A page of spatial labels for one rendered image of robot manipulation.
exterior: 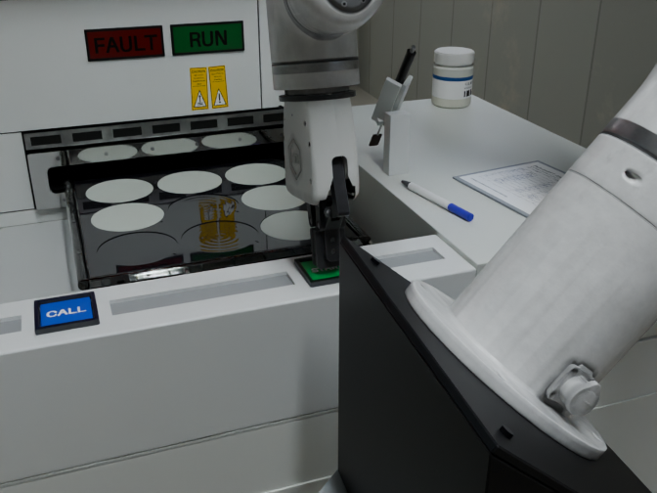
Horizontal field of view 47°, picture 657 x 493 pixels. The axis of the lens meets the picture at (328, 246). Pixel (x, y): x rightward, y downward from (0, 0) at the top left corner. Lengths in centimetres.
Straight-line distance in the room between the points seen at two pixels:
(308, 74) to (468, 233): 29
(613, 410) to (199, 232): 59
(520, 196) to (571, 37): 231
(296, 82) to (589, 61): 253
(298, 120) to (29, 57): 62
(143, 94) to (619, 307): 91
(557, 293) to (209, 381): 36
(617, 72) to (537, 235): 250
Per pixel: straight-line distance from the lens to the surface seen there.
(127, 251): 101
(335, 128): 71
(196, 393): 77
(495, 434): 43
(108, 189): 122
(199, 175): 125
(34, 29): 126
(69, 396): 75
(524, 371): 55
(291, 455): 85
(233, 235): 103
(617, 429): 108
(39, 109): 128
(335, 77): 72
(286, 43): 72
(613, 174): 56
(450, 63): 136
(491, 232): 89
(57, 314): 75
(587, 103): 320
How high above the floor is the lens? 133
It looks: 26 degrees down
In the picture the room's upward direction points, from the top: straight up
